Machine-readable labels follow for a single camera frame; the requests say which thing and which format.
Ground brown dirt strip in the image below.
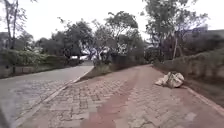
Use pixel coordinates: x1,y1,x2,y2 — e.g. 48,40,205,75
151,64,224,109

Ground green hedge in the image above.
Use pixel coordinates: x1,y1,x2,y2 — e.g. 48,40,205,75
153,48,224,81
0,48,81,79

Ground pale stone kerb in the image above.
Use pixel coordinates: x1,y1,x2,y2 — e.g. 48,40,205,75
12,66,95,128

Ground red brick path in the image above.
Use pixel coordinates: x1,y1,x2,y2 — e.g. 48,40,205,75
13,64,224,128

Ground grass patch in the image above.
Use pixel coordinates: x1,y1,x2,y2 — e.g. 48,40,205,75
79,63,114,81

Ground grey paved road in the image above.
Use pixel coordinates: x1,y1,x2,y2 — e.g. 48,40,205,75
0,65,95,128

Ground row of trees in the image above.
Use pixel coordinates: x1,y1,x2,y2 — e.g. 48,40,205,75
0,0,224,68

